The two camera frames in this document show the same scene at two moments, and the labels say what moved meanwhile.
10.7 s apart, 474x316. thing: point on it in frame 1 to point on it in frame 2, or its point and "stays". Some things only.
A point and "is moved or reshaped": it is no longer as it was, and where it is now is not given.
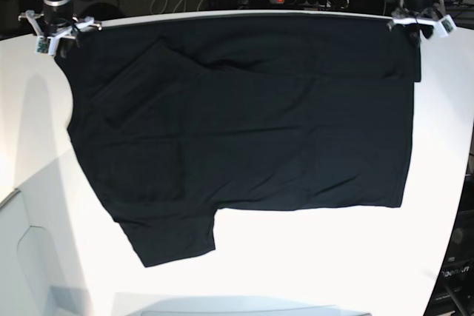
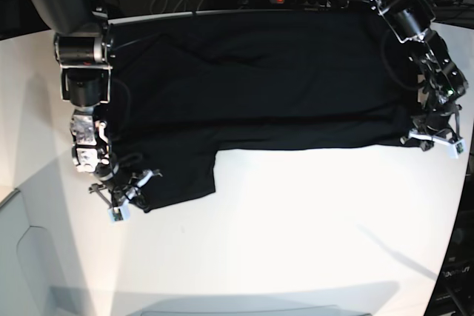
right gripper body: x=421 y=6 to x=441 y=125
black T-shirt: x=176 y=119 is moved or reshaped
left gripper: x=56 y=20 to x=118 y=195
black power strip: x=309 y=0 stays
